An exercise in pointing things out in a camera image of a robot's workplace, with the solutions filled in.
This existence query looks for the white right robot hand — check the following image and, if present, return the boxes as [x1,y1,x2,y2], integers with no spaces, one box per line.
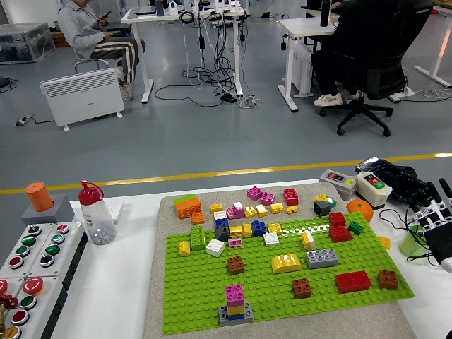
[405,177,452,275]

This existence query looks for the red long brick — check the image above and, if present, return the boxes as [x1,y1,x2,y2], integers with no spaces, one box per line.
[334,270,372,294]

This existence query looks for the brown square brick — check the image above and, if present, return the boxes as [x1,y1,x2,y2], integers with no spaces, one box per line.
[377,269,399,290]
[292,278,313,300]
[226,255,246,275]

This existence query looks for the grey long brick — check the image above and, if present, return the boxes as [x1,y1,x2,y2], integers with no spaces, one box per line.
[305,249,339,269]

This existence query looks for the dark grey cube brick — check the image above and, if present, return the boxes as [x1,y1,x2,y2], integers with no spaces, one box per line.
[313,199,331,217]

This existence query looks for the yellow and white brick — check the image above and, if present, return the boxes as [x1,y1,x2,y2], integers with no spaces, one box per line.
[301,230,316,251]

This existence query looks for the red tall brick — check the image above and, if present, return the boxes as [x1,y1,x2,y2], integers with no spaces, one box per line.
[282,186,300,206]

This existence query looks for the yellow arched brick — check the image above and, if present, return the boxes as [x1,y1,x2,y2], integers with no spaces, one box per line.
[270,253,304,275]

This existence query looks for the grey wide brick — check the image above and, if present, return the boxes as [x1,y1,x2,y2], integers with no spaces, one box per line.
[218,302,254,326]

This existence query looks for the green tall brick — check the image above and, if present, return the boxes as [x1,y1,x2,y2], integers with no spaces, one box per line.
[190,225,206,251]

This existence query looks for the green baseplate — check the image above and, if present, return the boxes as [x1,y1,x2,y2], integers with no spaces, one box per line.
[161,211,415,335]

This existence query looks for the orange large brick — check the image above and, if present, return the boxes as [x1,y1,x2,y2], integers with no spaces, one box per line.
[174,196,203,220]

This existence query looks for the green plastic cup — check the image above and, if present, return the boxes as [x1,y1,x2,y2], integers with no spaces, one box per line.
[399,225,430,258]

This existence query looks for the black handheld device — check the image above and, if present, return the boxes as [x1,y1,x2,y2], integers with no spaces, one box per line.
[354,157,437,209]

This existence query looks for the orange fruit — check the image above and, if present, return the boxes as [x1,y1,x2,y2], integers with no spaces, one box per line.
[345,198,374,223]

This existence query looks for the black office chair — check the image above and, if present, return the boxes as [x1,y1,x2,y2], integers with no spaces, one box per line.
[319,0,435,138]

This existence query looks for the white desk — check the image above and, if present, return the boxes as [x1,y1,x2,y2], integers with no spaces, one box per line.
[277,16,336,114]
[415,6,452,89]
[120,3,251,104]

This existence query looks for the person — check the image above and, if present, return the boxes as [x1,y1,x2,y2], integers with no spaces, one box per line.
[57,0,146,101]
[310,0,435,108]

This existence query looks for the black bottle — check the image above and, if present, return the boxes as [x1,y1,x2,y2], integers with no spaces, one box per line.
[319,0,332,28]

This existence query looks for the white flat panel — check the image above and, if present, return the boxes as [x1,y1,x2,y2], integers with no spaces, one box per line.
[105,199,124,224]

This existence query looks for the clear bottle red cap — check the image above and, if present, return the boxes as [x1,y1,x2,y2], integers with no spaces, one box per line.
[78,179,117,246]

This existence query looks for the grey square block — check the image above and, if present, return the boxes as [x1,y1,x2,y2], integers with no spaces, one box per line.
[20,194,75,225]

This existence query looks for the white panel heater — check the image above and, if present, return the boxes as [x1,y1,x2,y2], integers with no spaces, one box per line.
[39,68,126,132]

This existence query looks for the white button box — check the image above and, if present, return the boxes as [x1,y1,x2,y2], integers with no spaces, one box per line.
[0,222,55,280]
[25,221,88,294]

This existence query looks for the metal chair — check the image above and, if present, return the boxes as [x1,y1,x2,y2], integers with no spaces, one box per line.
[73,49,110,74]

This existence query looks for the orange cylinder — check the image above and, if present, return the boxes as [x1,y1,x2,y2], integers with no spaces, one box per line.
[25,181,54,212]

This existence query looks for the emergency stop button box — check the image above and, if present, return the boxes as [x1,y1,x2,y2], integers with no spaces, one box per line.
[0,277,25,333]
[6,275,69,339]

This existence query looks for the floor socket box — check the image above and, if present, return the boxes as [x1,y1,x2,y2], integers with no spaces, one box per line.
[14,113,36,127]

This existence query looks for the clear storage crate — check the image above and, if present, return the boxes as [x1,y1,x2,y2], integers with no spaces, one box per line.
[0,22,57,65]

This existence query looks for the black cord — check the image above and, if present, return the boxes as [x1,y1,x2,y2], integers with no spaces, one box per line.
[379,208,442,264]

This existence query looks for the cream switch box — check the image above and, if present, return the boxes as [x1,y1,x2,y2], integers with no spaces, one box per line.
[355,170,393,208]

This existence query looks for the grey switch box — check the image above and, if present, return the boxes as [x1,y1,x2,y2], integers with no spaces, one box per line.
[319,168,358,200]

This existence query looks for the black cable bundle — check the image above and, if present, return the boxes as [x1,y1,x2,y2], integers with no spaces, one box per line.
[154,10,248,107]

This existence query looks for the red valve handle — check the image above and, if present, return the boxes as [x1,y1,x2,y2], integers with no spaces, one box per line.
[0,292,18,310]

